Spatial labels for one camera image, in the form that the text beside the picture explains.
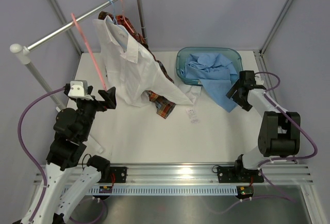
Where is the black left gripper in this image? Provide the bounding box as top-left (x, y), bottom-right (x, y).
top-left (77, 86), bottom-right (116, 140)

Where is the light blue shirt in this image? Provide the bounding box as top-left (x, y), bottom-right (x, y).
top-left (181, 53), bottom-right (238, 112)

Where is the pink plastic hanger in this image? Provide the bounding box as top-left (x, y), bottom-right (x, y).
top-left (71, 13), bottom-right (107, 91)

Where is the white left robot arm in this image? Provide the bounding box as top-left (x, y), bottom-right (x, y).
top-left (17, 80), bottom-right (117, 223)

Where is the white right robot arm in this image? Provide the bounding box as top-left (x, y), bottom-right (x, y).
top-left (217, 71), bottom-right (301, 183)

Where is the white shirt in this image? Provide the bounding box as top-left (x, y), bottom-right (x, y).
top-left (93, 17), bottom-right (201, 107)

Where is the red plaid shirt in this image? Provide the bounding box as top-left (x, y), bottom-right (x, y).
top-left (98, 11), bottom-right (176, 119)

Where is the pink hanger on rack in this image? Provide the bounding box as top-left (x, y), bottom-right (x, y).
top-left (120, 0), bottom-right (135, 33)

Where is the teal plastic tub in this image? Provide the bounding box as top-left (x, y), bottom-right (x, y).
top-left (176, 47), bottom-right (243, 86)

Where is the white paper tag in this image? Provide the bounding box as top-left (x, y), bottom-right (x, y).
top-left (186, 107), bottom-right (200, 124)

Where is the metal clothes rack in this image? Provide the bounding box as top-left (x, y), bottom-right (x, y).
top-left (9, 0), bottom-right (149, 155)

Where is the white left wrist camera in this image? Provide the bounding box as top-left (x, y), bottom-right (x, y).
top-left (64, 80), bottom-right (93, 100)

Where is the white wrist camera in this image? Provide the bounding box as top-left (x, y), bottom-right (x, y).
top-left (255, 75), bottom-right (265, 85)
top-left (64, 80), bottom-right (93, 100)

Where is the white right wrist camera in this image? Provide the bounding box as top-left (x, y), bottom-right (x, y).
top-left (255, 75), bottom-right (265, 85)

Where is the aluminium frame rail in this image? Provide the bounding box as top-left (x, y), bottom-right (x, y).
top-left (33, 162), bottom-right (314, 186)

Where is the white slotted cable duct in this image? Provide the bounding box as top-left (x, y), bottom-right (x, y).
top-left (63, 185), bottom-right (239, 196)

